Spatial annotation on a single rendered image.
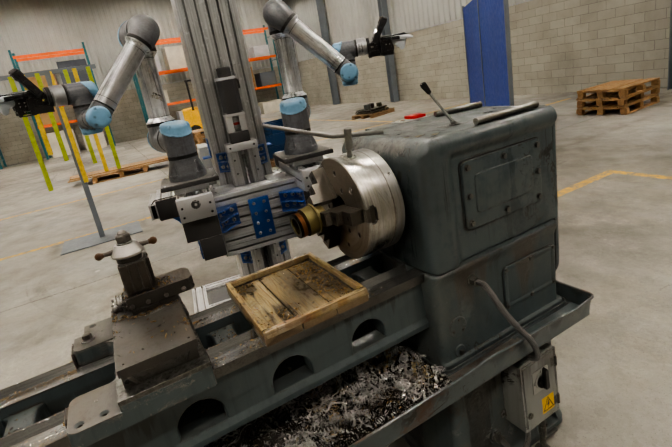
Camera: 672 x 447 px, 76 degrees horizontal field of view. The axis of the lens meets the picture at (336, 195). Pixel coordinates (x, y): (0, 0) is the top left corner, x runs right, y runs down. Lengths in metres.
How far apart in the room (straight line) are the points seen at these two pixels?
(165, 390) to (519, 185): 1.12
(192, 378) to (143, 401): 0.10
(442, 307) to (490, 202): 0.35
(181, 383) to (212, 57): 1.37
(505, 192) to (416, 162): 0.35
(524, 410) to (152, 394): 1.21
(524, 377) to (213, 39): 1.76
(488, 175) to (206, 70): 1.25
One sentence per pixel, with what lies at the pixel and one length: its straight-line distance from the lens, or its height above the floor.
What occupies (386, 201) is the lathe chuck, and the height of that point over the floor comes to 1.11.
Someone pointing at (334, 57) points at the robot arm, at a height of 1.53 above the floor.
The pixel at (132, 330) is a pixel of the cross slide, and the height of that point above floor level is 0.97.
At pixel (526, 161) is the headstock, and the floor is 1.11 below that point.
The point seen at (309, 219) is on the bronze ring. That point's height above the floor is 1.09.
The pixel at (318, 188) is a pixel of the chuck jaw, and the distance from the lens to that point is 1.27.
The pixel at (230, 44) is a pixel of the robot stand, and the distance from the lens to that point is 2.02.
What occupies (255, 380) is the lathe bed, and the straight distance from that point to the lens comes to 1.18.
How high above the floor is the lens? 1.47
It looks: 16 degrees down
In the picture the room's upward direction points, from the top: 10 degrees counter-clockwise
